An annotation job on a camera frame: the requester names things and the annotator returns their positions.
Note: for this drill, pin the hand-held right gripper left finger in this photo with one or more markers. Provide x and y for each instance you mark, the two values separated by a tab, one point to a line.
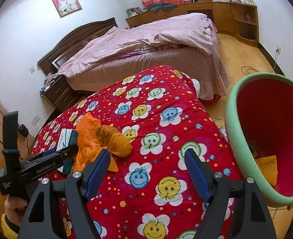
97	169

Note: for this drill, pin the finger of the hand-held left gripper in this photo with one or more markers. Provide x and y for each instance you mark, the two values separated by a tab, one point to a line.
70	151

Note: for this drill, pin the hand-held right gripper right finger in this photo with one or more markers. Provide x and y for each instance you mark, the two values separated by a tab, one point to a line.
196	171

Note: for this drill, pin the white teal carton box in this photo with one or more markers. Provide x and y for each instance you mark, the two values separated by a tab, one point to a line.
66	137

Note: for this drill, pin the yellow foam net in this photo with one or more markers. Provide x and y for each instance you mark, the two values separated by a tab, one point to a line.
267	169

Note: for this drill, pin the green bin with red inside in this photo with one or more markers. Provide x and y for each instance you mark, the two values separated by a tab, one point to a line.
261	109

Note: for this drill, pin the person's left hand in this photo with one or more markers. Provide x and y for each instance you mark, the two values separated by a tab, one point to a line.
12	209

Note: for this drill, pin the orange plastic bag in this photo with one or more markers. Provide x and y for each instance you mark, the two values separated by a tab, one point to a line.
86	129

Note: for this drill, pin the black power adapter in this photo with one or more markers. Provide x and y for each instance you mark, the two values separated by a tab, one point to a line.
24	130

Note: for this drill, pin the dark wooden nightstand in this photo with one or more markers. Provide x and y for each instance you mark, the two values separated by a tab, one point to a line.
60	94

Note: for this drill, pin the red smiley flower blanket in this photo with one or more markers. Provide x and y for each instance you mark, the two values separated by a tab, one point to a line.
161	119

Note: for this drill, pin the purple crumpled cloth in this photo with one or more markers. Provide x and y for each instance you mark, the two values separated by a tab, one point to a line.
50	79

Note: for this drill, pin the white cloth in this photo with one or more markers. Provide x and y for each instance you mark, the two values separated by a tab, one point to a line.
197	87

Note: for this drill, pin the white framed board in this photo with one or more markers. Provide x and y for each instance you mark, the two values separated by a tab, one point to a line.
59	61

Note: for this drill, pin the brown wooden bed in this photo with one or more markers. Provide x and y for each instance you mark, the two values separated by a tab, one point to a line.
161	64

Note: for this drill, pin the pink checked quilt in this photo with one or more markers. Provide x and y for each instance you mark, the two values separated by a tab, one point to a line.
141	37

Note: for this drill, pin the wooden desk cabinet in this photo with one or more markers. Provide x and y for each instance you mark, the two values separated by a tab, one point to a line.
223	15

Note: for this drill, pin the grey clothes pile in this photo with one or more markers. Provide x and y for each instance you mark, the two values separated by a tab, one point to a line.
162	7

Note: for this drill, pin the pink white shelf items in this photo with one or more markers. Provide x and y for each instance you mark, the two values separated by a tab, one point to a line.
246	0

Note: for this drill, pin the white wall socket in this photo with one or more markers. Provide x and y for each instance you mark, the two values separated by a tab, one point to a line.
36	120
278	49

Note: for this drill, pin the white wall switch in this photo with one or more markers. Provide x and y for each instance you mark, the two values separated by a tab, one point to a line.
31	69

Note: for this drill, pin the framed wall photo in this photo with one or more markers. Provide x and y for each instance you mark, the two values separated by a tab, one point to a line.
66	3

